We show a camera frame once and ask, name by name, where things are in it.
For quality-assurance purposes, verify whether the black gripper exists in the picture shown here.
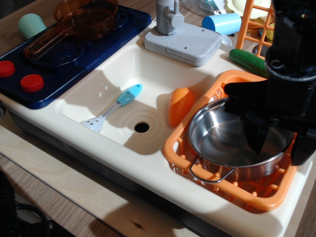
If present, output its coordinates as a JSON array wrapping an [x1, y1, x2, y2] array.
[[224, 0, 316, 166]]

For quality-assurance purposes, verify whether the stainless steel pan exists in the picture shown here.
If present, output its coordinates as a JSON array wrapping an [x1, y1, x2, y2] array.
[[188, 98, 294, 184]]

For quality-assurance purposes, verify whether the orange plastic drying rack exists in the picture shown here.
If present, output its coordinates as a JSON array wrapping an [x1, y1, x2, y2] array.
[[163, 70, 297, 212]]

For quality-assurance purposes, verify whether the cream toy sink unit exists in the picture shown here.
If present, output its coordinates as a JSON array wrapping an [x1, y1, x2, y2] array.
[[0, 32, 315, 237]]

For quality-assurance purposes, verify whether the green toy cucumber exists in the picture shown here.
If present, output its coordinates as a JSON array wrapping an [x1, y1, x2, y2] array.
[[229, 49, 269, 79]]

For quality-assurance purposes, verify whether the yellow toy lemon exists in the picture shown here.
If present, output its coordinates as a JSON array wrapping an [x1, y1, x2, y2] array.
[[266, 23, 275, 40]]

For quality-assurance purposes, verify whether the orange toy carrot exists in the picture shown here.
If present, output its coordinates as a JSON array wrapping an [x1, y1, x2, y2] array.
[[168, 87, 195, 127]]

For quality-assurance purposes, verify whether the grey toy faucet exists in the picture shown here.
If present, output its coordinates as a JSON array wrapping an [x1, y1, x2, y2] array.
[[144, 0, 222, 67]]

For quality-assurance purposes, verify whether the light blue cup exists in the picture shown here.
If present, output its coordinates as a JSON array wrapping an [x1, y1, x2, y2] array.
[[201, 13, 241, 36]]

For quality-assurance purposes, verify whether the yellow plastic plate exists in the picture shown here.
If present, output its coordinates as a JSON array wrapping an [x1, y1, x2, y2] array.
[[227, 0, 271, 19]]

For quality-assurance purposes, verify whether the dark blue toy stove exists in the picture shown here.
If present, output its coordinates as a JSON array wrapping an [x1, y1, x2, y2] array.
[[0, 5, 152, 109]]

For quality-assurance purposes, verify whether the transparent brown saucepan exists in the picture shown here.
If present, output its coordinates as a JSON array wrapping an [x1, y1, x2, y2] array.
[[24, 0, 119, 59]]

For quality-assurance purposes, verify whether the red stove knob right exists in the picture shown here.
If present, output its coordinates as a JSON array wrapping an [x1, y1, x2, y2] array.
[[20, 74, 44, 93]]

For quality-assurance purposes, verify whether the red stove knob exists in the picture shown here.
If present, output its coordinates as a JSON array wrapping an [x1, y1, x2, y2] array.
[[20, 74, 44, 93], [0, 60, 16, 78]]

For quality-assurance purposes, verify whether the mint green cup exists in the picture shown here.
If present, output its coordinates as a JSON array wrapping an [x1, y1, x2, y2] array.
[[18, 13, 46, 40]]

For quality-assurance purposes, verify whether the red stove knob left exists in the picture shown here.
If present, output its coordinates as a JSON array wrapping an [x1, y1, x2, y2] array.
[[0, 60, 16, 78]]

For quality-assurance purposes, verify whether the orange wire basket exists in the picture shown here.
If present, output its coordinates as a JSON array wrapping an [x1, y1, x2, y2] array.
[[236, 0, 275, 58]]

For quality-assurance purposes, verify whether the blue handled white spatula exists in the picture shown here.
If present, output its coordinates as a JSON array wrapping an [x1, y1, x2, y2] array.
[[80, 84, 143, 133]]

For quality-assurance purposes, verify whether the black braided cable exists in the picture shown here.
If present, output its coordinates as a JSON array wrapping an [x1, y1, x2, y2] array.
[[0, 170, 54, 237]]

